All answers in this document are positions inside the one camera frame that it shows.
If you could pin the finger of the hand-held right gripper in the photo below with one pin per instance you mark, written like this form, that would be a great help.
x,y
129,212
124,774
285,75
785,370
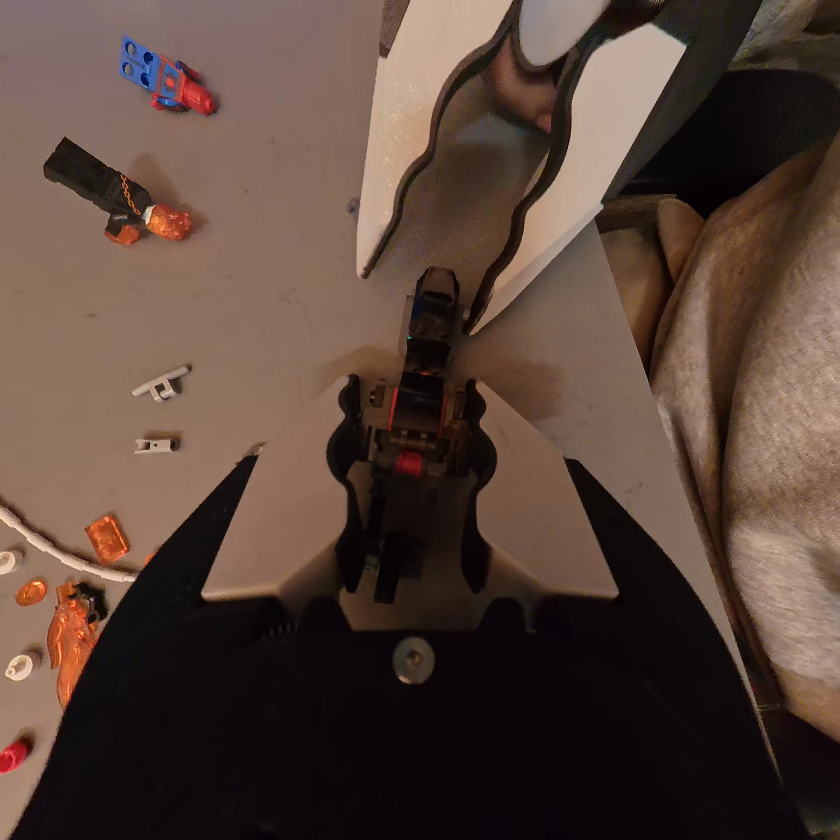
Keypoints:
x,y
604,131
407,118

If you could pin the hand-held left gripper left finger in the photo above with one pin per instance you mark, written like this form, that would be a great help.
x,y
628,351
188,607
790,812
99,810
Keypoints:
x,y
282,525

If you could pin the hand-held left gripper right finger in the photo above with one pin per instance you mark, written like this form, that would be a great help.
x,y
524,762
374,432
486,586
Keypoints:
x,y
544,525

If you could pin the black lego motorcycle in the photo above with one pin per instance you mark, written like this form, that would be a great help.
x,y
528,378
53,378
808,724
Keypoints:
x,y
420,400

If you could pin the grey lego connector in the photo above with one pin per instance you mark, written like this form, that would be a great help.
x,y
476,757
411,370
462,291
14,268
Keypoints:
x,y
157,445

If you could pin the orange rectangular lego tile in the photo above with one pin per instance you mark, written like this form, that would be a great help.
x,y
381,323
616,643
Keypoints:
x,y
107,539

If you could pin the grey lego wing piece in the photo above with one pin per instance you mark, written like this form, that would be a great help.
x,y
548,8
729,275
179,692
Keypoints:
x,y
161,387

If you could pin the orange lego flame piece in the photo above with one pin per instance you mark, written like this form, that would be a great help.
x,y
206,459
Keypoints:
x,y
72,636

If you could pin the orange lego round plates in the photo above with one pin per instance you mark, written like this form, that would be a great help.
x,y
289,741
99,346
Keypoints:
x,y
31,592

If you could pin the red round lego stud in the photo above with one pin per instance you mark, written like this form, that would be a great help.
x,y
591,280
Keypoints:
x,y
13,754

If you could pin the person's right hand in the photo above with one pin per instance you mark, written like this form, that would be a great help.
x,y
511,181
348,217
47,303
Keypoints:
x,y
525,98

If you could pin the red blue minifigure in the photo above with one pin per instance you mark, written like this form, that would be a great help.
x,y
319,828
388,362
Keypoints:
x,y
170,79

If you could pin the person's grey sweater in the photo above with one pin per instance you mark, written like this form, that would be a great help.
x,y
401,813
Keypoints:
x,y
754,394

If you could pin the orange flame minifigure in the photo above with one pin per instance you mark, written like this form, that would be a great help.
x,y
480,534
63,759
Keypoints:
x,y
85,174

